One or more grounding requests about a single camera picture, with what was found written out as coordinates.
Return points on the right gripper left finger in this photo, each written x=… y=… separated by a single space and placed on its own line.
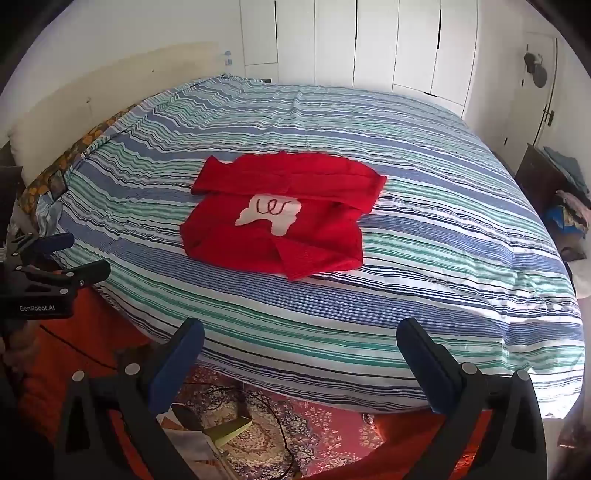
x=87 y=446

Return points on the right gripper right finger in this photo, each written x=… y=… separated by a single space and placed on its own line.
x=513 y=446

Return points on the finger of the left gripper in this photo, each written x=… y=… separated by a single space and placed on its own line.
x=50 y=244
x=79 y=277

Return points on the red knit sweater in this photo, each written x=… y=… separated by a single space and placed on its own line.
x=293 y=214

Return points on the pile of folded clothes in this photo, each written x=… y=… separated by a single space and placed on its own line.
x=568 y=216

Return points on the person left hand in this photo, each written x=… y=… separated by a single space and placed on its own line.
x=20 y=352

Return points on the orange red trousers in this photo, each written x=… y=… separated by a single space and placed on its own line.
x=90 y=341

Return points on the orange floral bed sheet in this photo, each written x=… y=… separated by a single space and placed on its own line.
x=40 y=185

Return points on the yellow green box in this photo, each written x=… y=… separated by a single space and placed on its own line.
x=223 y=433

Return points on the cream padded headboard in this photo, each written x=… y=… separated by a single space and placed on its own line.
x=41 y=135

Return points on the red patterned floor rug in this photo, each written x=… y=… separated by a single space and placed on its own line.
x=288 y=439

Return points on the striped blue green bedspread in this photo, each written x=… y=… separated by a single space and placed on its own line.
x=451 y=241

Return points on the dark wooden dresser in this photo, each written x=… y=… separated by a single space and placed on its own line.
x=539 y=179

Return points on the black hat on door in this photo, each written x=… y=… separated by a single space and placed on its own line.
x=535 y=67

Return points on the white built-in wardrobe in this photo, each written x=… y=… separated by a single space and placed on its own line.
x=424 y=49

